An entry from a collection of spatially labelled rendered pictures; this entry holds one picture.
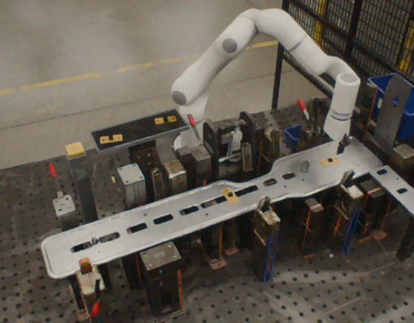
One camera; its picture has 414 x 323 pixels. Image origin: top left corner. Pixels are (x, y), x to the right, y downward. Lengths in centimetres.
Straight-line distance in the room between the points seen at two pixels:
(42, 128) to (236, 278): 246
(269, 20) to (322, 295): 106
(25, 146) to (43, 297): 203
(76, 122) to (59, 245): 233
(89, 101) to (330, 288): 282
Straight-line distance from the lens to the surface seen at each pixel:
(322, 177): 199
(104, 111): 409
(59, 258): 173
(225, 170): 201
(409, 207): 197
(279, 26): 176
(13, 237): 227
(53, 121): 407
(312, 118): 206
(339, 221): 201
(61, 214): 179
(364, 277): 208
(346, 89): 181
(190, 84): 203
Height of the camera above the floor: 233
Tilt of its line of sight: 41 degrees down
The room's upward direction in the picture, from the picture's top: straight up
